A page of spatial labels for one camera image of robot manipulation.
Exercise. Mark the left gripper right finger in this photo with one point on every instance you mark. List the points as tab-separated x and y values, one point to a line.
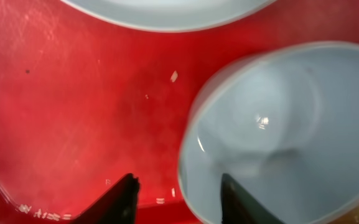
239	206

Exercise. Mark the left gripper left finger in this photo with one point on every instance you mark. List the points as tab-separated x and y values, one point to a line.
117	206

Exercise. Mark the light blue bowl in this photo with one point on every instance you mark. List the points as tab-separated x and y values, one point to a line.
281	129

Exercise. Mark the large light blue plate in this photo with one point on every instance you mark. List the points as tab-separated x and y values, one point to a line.
174	16

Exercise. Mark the red plastic tray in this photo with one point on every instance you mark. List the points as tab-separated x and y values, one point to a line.
84	102

